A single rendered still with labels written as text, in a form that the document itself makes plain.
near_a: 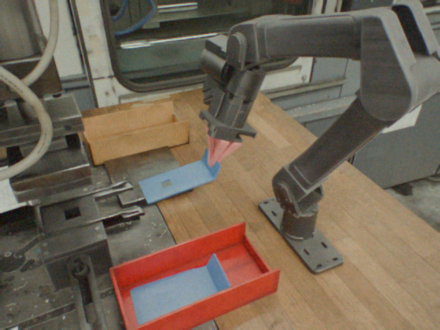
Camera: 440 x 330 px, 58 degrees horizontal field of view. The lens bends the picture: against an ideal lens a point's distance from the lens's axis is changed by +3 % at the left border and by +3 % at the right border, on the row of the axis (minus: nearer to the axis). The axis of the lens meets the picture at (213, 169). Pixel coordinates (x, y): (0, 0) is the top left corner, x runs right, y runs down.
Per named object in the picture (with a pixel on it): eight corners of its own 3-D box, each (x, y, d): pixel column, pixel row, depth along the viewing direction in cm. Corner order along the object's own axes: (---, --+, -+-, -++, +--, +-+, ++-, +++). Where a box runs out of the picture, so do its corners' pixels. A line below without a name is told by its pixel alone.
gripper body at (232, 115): (196, 117, 73) (210, 81, 70) (239, 126, 78) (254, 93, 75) (210, 133, 68) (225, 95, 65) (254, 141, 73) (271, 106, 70)
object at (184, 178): (223, 177, 75) (221, 165, 73) (148, 204, 71) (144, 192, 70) (209, 158, 80) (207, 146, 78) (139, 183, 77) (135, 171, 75)
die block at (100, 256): (115, 271, 69) (108, 242, 65) (54, 292, 66) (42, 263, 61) (93, 201, 84) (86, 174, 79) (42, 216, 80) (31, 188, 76)
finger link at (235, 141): (184, 154, 77) (200, 111, 73) (214, 158, 80) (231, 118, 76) (196, 172, 71) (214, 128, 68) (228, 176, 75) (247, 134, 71)
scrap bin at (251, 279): (277, 291, 66) (280, 269, 62) (133, 355, 57) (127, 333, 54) (243, 242, 74) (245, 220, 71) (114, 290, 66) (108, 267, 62)
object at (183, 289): (230, 295, 65) (231, 284, 63) (139, 328, 60) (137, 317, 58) (214, 264, 70) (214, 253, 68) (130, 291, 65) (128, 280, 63)
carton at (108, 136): (190, 146, 102) (188, 120, 98) (94, 170, 94) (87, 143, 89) (173, 123, 112) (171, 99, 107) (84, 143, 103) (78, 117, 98)
